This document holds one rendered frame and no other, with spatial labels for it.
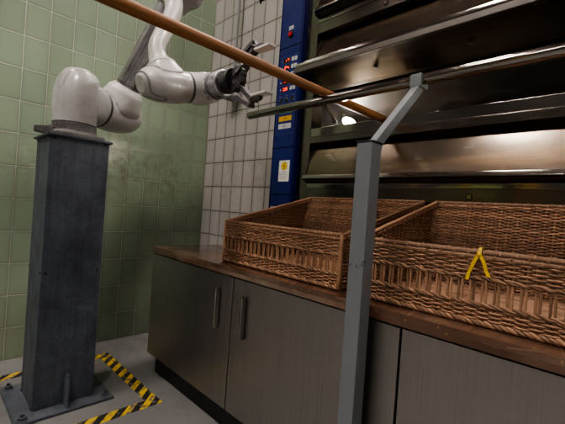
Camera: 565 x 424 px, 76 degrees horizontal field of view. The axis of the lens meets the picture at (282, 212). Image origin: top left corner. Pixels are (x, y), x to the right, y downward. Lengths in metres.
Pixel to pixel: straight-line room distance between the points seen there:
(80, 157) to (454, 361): 1.35
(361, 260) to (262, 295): 0.42
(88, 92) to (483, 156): 1.43
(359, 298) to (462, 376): 0.24
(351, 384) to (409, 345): 0.15
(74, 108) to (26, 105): 0.55
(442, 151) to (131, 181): 1.61
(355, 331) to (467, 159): 0.76
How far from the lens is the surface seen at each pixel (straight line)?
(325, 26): 1.91
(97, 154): 1.57
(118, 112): 1.73
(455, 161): 1.39
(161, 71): 1.25
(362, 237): 0.83
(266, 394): 1.21
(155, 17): 0.94
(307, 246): 1.06
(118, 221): 2.20
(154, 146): 2.29
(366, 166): 0.83
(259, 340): 1.18
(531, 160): 1.33
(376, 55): 1.53
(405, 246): 0.89
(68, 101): 1.61
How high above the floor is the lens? 0.79
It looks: level
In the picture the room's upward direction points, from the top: 4 degrees clockwise
